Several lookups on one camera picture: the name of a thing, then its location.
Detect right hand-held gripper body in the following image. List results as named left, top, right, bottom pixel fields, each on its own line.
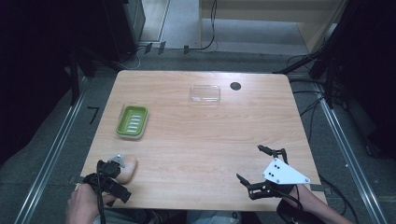
left=247, top=157, right=312, bottom=201

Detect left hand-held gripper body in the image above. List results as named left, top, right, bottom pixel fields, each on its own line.
left=81, top=154, right=126, bottom=194

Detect beige soap bar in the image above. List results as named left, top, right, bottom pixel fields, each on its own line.
left=116, top=154, right=138, bottom=185

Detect person's left hand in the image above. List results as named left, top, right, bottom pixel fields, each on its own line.
left=65, top=183, right=119, bottom=224

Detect person's right hand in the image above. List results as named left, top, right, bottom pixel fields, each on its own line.
left=288, top=184, right=313, bottom=203

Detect black rounded object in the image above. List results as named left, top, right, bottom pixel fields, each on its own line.
left=276, top=199, right=326, bottom=224

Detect green soap dish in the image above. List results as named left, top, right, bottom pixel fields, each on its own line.
left=115, top=105, right=149, bottom=140

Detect clear plastic container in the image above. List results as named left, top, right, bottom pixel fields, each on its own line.
left=189, top=84, right=222, bottom=106

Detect black metal stand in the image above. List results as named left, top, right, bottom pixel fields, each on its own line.
left=65, top=49, right=98, bottom=107
left=273, top=0, right=356, bottom=110

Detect light wooden bench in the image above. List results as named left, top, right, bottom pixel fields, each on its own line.
left=198, top=0, right=349, bottom=54

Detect black cabinet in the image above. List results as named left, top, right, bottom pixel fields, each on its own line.
left=102, top=0, right=147, bottom=63

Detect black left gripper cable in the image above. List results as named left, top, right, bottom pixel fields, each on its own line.
left=95, top=160, right=106, bottom=224

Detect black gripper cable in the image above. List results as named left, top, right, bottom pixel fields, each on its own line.
left=273, top=184, right=304, bottom=222
left=95, top=160, right=106, bottom=224

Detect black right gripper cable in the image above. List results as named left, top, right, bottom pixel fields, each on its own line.
left=273, top=184, right=304, bottom=222

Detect metal floor rail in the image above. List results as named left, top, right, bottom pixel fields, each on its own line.
left=13, top=77, right=89, bottom=224
left=317, top=89, right=389, bottom=224

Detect black floor cables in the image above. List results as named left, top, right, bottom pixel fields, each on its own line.
left=285, top=53, right=331, bottom=145

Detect black floor cable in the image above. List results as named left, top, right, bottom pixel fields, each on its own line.
left=318, top=174, right=360, bottom=224

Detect white floor cable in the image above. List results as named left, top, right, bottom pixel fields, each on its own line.
left=117, top=46, right=148, bottom=71

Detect black hanging cable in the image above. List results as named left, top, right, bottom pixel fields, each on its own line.
left=186, top=0, right=219, bottom=52

